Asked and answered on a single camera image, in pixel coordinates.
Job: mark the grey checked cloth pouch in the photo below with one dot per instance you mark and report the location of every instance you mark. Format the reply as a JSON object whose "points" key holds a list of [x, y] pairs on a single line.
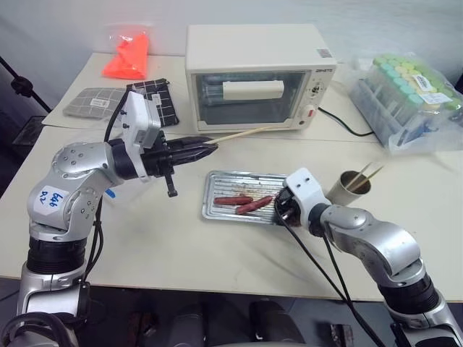
{"points": [[87, 103]]}

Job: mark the metal baking tray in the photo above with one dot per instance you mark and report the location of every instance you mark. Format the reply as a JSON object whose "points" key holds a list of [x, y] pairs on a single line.
{"points": [[231, 184]]}

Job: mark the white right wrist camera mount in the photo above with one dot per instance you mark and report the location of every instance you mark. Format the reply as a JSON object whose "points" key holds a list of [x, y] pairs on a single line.
{"points": [[307, 195]]}

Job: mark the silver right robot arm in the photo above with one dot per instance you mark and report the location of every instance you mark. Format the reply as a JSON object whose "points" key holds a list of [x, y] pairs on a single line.
{"points": [[380, 249]]}

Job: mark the white toaster oven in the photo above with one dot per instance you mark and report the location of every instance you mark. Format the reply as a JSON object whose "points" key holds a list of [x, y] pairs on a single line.
{"points": [[253, 50]]}

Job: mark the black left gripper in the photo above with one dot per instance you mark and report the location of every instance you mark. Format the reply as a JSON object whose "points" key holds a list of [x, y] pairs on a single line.
{"points": [[157, 159]]}

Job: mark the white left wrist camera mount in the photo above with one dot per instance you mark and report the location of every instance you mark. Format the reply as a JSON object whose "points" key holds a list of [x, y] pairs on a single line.
{"points": [[139, 115]]}

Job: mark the red sausage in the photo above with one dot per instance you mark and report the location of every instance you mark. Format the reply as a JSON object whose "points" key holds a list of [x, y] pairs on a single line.
{"points": [[231, 200], [253, 205]]}

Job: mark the blue tape piece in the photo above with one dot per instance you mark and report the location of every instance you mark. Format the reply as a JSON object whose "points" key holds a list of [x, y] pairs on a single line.
{"points": [[111, 193]]}

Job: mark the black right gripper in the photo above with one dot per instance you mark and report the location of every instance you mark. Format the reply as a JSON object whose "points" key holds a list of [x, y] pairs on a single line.
{"points": [[287, 209]]}

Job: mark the black checked cloth pouch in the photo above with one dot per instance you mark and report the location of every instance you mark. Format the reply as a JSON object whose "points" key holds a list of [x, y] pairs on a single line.
{"points": [[164, 97]]}

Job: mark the metal cup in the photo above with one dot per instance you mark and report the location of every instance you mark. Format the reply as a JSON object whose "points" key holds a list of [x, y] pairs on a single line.
{"points": [[343, 191]]}

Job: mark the wooden skewer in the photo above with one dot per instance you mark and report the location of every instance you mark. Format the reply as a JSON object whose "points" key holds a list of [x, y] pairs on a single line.
{"points": [[363, 174], [370, 177], [246, 134]]}

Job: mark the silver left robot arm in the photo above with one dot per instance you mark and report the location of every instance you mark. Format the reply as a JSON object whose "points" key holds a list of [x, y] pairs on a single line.
{"points": [[68, 202]]}

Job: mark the orange plastic bag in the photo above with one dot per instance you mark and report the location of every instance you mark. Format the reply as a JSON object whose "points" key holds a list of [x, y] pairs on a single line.
{"points": [[126, 59]]}

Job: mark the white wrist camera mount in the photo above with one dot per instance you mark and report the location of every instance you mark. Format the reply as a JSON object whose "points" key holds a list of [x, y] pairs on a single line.
{"points": [[139, 115], [307, 195]]}

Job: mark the black tripod stand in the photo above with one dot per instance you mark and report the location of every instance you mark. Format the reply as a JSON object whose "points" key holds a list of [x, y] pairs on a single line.
{"points": [[23, 86]]}

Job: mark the bagged tubes with coloured caps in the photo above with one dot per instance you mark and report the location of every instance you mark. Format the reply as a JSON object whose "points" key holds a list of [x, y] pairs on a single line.
{"points": [[401, 97]]}

